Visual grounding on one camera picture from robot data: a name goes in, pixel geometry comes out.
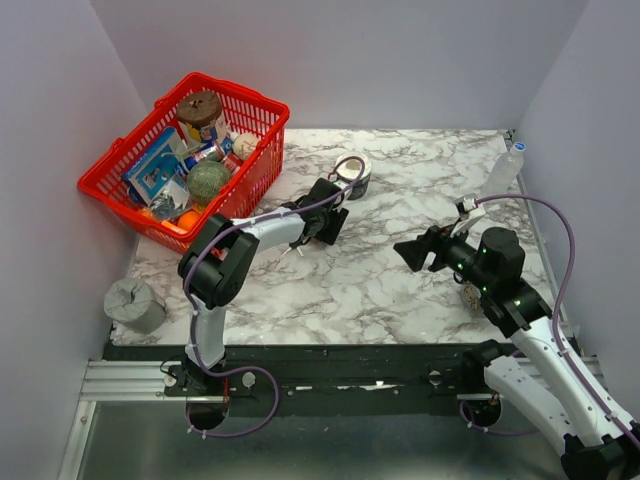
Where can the cream ball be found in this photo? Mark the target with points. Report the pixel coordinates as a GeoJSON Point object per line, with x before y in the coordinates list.
{"type": "Point", "coordinates": [244, 144]}

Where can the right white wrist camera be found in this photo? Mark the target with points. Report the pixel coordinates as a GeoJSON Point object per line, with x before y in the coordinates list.
{"type": "Point", "coordinates": [470, 212]}

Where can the aluminium frame rail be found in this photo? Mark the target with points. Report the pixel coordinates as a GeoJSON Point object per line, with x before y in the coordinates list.
{"type": "Point", "coordinates": [110, 381]}

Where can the red plastic basket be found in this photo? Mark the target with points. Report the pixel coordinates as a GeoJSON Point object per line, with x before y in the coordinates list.
{"type": "Point", "coordinates": [256, 128]}

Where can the clear plastic water bottle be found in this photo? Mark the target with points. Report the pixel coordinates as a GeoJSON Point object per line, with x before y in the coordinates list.
{"type": "Point", "coordinates": [505, 171]}

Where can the green netted melon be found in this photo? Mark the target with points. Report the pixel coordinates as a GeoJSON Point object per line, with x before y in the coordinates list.
{"type": "Point", "coordinates": [205, 181]}

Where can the blue white box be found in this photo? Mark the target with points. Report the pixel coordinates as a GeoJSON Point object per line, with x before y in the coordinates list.
{"type": "Point", "coordinates": [146, 177]}

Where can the black wrapped tissue roll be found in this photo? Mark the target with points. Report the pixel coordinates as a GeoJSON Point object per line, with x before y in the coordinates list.
{"type": "Point", "coordinates": [352, 168]}

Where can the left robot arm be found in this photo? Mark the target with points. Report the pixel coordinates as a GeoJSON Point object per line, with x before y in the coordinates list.
{"type": "Point", "coordinates": [216, 265]}

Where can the black-headed key bunch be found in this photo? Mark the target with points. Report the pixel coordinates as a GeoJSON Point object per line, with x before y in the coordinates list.
{"type": "Point", "coordinates": [295, 247]}

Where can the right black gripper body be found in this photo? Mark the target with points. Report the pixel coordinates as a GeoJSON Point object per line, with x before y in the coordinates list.
{"type": "Point", "coordinates": [454, 252]}

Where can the orange fruit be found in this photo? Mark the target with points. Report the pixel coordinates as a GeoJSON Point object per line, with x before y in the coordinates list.
{"type": "Point", "coordinates": [188, 219]}

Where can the brown round lid container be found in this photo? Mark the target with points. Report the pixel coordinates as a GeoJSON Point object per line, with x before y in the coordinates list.
{"type": "Point", "coordinates": [199, 109]}

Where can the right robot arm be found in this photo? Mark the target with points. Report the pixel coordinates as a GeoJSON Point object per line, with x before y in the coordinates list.
{"type": "Point", "coordinates": [594, 437]}

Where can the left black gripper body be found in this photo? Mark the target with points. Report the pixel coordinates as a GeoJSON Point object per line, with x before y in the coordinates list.
{"type": "Point", "coordinates": [332, 224]}

